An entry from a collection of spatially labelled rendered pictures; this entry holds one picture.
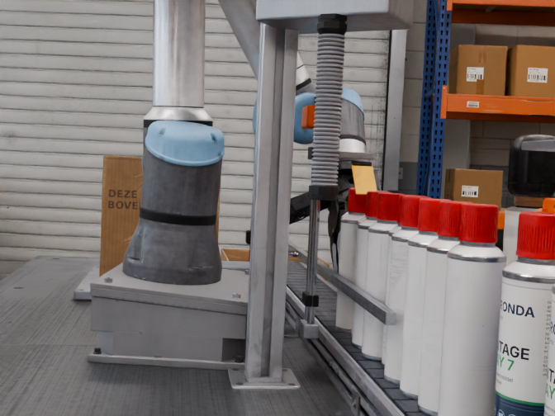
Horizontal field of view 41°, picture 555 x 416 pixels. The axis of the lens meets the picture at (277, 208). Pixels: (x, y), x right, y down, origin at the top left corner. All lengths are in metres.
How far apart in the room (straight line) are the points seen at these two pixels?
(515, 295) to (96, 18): 5.18
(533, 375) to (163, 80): 0.84
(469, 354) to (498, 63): 4.26
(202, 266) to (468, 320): 0.53
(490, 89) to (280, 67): 3.93
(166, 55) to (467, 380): 0.76
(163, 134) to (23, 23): 4.73
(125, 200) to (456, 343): 0.99
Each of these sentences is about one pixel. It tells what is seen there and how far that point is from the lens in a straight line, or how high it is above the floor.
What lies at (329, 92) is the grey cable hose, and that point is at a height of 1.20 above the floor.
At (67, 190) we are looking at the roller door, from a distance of 5.59.
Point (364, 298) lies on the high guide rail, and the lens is 0.89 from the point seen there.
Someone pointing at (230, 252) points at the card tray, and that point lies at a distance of 2.17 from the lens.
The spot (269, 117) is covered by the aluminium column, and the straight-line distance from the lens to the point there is 0.95.
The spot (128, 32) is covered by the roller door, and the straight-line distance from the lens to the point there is 5.55.
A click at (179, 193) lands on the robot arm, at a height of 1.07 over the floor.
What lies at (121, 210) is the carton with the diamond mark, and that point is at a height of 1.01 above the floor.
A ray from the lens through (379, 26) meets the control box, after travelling 0.93.
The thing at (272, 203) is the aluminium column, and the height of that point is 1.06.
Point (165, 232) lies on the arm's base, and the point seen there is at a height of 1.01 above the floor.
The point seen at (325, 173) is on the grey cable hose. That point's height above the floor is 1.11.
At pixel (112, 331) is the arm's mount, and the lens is 1.06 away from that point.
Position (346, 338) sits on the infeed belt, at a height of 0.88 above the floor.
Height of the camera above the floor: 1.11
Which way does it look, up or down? 3 degrees down
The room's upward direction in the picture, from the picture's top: 3 degrees clockwise
